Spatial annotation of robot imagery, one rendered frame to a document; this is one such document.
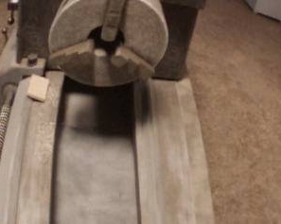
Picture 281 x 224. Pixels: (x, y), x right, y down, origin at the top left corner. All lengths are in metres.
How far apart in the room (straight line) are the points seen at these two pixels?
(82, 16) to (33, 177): 0.37
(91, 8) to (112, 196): 0.47
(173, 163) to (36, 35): 0.50
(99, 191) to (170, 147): 0.21
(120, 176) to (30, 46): 0.44
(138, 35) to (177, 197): 0.36
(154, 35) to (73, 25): 0.17
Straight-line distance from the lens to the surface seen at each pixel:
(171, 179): 0.81
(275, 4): 4.38
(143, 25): 0.69
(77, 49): 0.70
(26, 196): 0.75
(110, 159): 0.96
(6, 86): 1.14
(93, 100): 1.12
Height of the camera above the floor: 1.47
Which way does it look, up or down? 42 degrees down
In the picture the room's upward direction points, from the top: 14 degrees clockwise
